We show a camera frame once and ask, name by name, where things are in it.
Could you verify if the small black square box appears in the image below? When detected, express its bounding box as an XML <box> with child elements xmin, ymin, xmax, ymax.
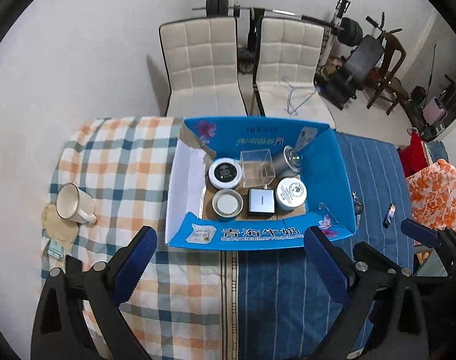
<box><xmin>248</xmin><ymin>188</ymin><xmax>277</xmax><ymax>218</ymax></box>

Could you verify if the white round tin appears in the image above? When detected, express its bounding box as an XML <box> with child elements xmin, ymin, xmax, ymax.
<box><xmin>274</xmin><ymin>177</ymin><xmax>308</xmax><ymax>211</ymax></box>

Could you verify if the silver tin with gold knob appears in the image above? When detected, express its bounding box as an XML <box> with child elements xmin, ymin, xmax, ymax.
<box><xmin>273</xmin><ymin>145</ymin><xmax>304</xmax><ymax>179</ymax></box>

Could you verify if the teal cloth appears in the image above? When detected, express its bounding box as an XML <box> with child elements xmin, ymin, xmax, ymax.
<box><xmin>427</xmin><ymin>140</ymin><xmax>448</xmax><ymax>164</ymax></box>

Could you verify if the shallow silver round tin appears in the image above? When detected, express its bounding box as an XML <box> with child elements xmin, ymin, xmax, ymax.
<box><xmin>212</xmin><ymin>188</ymin><xmax>244</xmax><ymax>219</ymax></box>

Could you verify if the blue striped tablecloth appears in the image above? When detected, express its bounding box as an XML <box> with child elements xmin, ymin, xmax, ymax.
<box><xmin>220</xmin><ymin>131</ymin><xmax>416</xmax><ymax>360</ymax></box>

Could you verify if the orange floral cloth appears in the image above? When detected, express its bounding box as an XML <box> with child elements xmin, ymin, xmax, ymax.
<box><xmin>405</xmin><ymin>158</ymin><xmax>456</xmax><ymax>231</ymax></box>

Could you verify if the exercise machine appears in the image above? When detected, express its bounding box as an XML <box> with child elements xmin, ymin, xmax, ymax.
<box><xmin>438</xmin><ymin>75</ymin><xmax>456</xmax><ymax>109</ymax></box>

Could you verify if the white barbell rack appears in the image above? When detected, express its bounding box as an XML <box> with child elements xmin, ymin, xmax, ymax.
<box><xmin>232</xmin><ymin>0</ymin><xmax>352</xmax><ymax>64</ymax></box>

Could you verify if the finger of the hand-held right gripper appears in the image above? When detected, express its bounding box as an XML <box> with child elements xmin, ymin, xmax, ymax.
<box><xmin>401</xmin><ymin>218</ymin><xmax>456</xmax><ymax>269</ymax></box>

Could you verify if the plaid tablecloth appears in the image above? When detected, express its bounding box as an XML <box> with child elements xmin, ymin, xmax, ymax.
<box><xmin>40</xmin><ymin>117</ymin><xmax>229</xmax><ymax>360</ymax></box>

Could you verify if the small pale green packet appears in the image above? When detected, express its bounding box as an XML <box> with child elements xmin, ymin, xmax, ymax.
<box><xmin>46</xmin><ymin>241</ymin><xmax>65</xmax><ymax>260</ymax></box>

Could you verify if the round tin with black lid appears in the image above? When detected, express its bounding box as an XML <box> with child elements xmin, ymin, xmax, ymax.
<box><xmin>208</xmin><ymin>158</ymin><xmax>242</xmax><ymax>190</ymax></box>

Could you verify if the clear plastic box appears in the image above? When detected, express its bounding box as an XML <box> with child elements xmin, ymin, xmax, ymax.
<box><xmin>240</xmin><ymin>150</ymin><xmax>277</xmax><ymax>188</ymax></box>

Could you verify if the black bag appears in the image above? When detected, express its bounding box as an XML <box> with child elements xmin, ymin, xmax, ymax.
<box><xmin>410</xmin><ymin>86</ymin><xmax>427</xmax><ymax>106</ymax></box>

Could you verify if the white wire hanger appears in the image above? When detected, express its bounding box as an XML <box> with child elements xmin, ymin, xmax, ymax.
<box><xmin>285</xmin><ymin>78</ymin><xmax>318</xmax><ymax>116</ymax></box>

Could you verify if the white door frame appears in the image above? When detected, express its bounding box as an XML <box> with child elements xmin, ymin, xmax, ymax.
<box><xmin>401</xmin><ymin>5</ymin><xmax>456</xmax><ymax>147</ymax></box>

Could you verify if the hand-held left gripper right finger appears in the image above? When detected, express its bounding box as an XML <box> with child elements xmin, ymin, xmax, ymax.
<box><xmin>304</xmin><ymin>226</ymin><xmax>429</xmax><ymax>360</ymax></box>

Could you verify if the red cloth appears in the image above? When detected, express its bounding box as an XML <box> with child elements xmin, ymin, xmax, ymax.
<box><xmin>399</xmin><ymin>131</ymin><xmax>427</xmax><ymax>177</ymax></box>

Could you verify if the blue cardboard box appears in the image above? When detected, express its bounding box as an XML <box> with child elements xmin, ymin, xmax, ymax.
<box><xmin>164</xmin><ymin>115</ymin><xmax>358</xmax><ymax>250</ymax></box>

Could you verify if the pink suitcase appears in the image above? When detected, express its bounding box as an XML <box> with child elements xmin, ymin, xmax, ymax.
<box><xmin>423</xmin><ymin>97</ymin><xmax>447</xmax><ymax>127</ymax></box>

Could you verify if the dark wooden chair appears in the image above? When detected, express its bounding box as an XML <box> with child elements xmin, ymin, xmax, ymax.
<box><xmin>367</xmin><ymin>30</ymin><xmax>412</xmax><ymax>116</ymax></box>

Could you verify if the black car key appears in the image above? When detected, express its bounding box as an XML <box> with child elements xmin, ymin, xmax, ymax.
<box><xmin>352</xmin><ymin>191</ymin><xmax>364</xmax><ymax>229</ymax></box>

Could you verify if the white mug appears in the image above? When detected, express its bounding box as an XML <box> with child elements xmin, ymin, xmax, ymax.
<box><xmin>55</xmin><ymin>183</ymin><xmax>98</xmax><ymax>225</ymax></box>

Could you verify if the black barbell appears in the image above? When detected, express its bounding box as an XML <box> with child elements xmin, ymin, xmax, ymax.
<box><xmin>192</xmin><ymin>0</ymin><xmax>364</xmax><ymax>47</ymax></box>

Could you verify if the beige cloth coaster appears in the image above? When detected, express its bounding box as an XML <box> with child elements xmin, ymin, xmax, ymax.
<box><xmin>42</xmin><ymin>202</ymin><xmax>80</xmax><ymax>242</ymax></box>

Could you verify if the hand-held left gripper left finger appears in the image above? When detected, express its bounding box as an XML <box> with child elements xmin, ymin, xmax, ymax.
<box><xmin>31</xmin><ymin>226</ymin><xmax>158</xmax><ymax>360</ymax></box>

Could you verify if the black weight bench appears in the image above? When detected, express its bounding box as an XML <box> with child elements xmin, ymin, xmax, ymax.
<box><xmin>314</xmin><ymin>11</ymin><xmax>403</xmax><ymax>111</ymax></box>

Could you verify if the white padded chair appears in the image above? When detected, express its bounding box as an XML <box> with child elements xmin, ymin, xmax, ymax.
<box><xmin>252</xmin><ymin>17</ymin><xmax>336</xmax><ymax>130</ymax></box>
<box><xmin>158</xmin><ymin>17</ymin><xmax>249</xmax><ymax>118</ymax></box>

